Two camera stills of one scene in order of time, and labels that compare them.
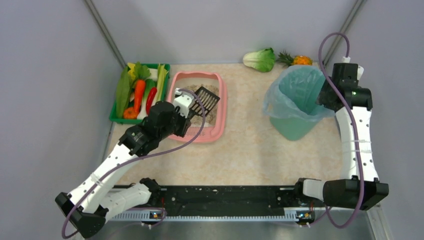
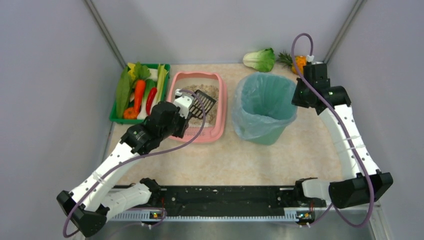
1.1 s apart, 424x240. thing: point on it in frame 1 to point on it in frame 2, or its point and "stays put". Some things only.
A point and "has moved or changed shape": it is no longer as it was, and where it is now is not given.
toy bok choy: [263, 60] stays put
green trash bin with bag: [290, 102] has moved or changed shape
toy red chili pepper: [150, 100] stays put
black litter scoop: [209, 100] has moved or changed shape
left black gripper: [182, 120] stays put
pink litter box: [202, 129] stays put
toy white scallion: [149, 84] stays put
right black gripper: [324, 100] to [298, 98]
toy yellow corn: [131, 72] stays put
